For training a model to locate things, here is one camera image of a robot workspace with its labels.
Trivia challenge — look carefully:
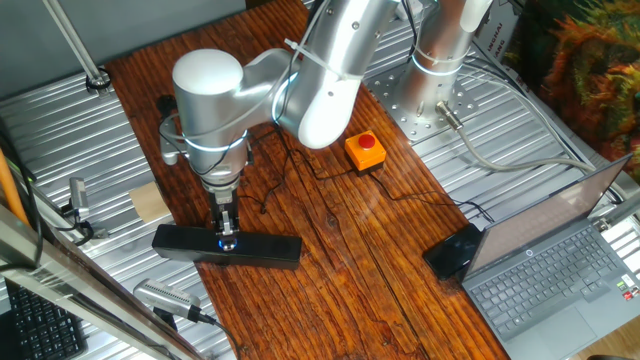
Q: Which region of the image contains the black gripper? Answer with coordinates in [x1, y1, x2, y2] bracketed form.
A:
[208, 189, 241, 250]

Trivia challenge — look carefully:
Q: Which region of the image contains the black speaker bar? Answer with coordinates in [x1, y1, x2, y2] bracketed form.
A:
[151, 223, 304, 271]

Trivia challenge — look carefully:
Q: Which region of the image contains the small wooden block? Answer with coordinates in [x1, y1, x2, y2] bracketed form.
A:
[128, 180, 174, 225]

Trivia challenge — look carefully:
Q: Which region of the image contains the brown wooden board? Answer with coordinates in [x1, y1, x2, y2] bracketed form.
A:
[104, 0, 511, 360]

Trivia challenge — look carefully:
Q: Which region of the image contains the black clamp tool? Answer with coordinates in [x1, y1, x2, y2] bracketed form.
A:
[67, 176, 92, 221]

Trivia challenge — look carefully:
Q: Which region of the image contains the orange emergency stop button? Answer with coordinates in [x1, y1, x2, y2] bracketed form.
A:
[343, 130, 388, 176]

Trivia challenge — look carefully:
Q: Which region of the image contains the black keyboard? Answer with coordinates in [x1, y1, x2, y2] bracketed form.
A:
[2, 279, 89, 360]

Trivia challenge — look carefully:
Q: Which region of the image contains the orange stick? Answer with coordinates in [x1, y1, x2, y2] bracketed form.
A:
[0, 147, 30, 229]

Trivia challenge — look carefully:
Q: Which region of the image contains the black smartphone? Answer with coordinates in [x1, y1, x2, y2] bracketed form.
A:
[422, 223, 484, 282]

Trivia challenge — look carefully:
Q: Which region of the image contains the metal tripod pole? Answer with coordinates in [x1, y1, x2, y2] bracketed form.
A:
[42, 0, 112, 96]

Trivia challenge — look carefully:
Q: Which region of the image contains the grey laptop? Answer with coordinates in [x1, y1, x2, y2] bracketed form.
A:
[457, 153, 640, 360]

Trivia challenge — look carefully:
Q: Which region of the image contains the white printed box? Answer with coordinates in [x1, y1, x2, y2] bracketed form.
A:
[469, 4, 531, 99]

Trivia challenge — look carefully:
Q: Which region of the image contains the orange green fuzzy cloth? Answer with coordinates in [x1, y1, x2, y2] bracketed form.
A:
[504, 0, 640, 184]

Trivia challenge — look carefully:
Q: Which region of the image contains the thin black speaker cable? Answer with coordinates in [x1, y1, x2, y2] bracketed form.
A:
[238, 147, 496, 229]

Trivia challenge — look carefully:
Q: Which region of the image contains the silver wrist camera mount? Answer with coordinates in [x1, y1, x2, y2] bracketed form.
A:
[155, 94, 182, 167]

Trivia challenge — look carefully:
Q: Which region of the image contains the silver finned camera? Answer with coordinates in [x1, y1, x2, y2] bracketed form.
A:
[132, 278, 216, 326]

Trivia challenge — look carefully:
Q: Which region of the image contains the black camera cable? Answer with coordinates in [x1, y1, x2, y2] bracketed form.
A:
[197, 309, 244, 360]

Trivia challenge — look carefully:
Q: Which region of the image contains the metal frame beam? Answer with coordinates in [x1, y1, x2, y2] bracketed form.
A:
[0, 204, 206, 360]

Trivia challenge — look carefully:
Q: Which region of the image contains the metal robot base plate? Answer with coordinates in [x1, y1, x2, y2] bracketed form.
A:
[364, 64, 479, 144]

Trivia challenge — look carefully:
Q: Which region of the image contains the thick grey robot cable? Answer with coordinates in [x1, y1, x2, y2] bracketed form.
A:
[434, 99, 626, 201]

